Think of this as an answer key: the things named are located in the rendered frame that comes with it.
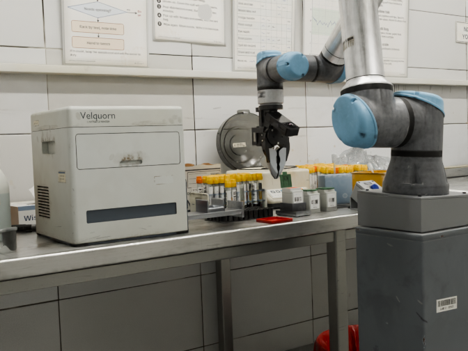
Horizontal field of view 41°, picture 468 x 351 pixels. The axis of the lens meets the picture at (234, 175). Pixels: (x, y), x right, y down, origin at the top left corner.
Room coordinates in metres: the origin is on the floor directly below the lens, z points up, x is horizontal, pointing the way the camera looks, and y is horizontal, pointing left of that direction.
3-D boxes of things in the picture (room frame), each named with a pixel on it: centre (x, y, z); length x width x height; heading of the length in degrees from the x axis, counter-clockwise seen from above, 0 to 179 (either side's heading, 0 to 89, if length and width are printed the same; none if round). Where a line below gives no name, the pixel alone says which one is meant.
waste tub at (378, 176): (2.02, -0.47, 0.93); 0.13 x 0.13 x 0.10; 39
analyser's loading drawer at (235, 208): (1.57, 0.08, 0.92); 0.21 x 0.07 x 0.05; 124
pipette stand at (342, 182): (1.94, -0.31, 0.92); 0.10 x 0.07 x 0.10; 116
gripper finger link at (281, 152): (1.85, -0.12, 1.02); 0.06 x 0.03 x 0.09; 33
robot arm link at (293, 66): (1.76, -0.17, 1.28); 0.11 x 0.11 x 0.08; 26
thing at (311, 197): (1.81, -0.21, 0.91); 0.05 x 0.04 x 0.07; 34
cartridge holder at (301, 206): (1.77, -0.16, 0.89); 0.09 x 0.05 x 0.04; 35
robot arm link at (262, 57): (1.84, -0.12, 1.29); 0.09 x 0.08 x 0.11; 26
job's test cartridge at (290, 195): (1.77, -0.16, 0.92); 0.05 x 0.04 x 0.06; 35
